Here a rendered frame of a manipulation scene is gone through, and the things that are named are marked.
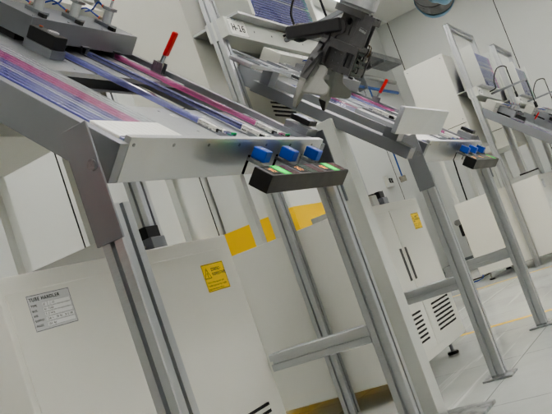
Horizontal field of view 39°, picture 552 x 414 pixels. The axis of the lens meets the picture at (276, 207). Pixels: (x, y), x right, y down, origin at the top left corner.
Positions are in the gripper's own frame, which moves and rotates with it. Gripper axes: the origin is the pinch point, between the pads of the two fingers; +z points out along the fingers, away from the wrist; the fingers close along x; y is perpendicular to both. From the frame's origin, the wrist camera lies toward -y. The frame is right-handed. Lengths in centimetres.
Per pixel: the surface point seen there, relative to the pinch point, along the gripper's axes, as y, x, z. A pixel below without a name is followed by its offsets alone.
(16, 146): -72, 5, 39
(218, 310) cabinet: -6, 8, 50
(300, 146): -2.2, 8.8, 9.4
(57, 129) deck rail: -14, -49, 11
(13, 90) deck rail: -24, -49, 9
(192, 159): -2.2, -29.4, 11.6
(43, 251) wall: -159, 132, 130
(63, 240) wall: -162, 147, 127
